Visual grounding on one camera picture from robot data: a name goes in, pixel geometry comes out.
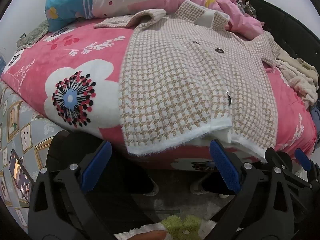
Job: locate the person's left hand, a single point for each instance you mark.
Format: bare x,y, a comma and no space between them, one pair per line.
150,236

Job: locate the grey patterned bedsheet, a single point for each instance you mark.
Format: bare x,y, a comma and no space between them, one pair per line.
22,110

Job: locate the black headboard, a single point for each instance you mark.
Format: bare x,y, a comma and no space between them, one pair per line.
287,22

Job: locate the frilled multicoloured cloth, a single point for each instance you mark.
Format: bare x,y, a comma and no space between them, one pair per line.
247,2

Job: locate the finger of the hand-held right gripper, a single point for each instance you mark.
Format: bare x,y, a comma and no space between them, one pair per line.
277,157
302,158

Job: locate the blue cloth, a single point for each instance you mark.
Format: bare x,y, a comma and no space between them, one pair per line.
315,122

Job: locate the beige fluffy garment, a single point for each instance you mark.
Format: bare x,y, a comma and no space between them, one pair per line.
300,85

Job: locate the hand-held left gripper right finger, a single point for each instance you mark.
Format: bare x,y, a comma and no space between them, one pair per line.
225,165

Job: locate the grey-green patterned cloth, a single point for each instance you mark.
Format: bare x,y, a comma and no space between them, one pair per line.
32,33

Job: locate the smartphone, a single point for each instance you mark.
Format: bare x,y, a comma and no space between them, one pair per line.
20,172

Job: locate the grey shoe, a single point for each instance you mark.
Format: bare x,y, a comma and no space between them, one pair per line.
197,188

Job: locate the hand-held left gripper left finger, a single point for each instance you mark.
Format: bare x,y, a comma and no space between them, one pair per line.
100,162

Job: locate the beige houndstooth coat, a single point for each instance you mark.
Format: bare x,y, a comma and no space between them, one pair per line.
175,80

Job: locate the pink floral blanket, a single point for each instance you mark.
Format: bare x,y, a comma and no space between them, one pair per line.
37,62

